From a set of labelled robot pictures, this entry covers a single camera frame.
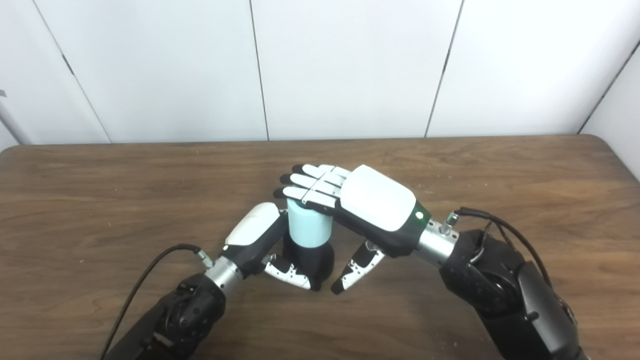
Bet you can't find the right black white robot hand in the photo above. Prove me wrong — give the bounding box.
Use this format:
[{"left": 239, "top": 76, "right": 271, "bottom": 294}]
[{"left": 272, "top": 163, "right": 432, "bottom": 296}]

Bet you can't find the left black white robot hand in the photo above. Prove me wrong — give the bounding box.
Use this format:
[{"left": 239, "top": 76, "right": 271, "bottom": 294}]
[{"left": 220, "top": 202, "right": 324, "bottom": 292}]

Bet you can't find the light blue cylinder cup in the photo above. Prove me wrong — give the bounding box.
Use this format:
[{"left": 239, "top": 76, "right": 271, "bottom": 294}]
[{"left": 286, "top": 197, "right": 334, "bottom": 248}]

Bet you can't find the black funnel-shaped nozzle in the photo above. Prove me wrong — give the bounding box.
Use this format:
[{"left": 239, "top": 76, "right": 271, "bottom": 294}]
[{"left": 281, "top": 235, "right": 336, "bottom": 291}]

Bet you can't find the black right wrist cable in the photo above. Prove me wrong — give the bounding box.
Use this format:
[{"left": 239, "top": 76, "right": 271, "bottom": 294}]
[{"left": 444, "top": 206, "right": 554, "bottom": 289}]

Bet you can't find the white wall corner trim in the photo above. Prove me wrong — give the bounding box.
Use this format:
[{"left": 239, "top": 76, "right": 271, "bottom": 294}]
[{"left": 0, "top": 97, "right": 27, "bottom": 147}]

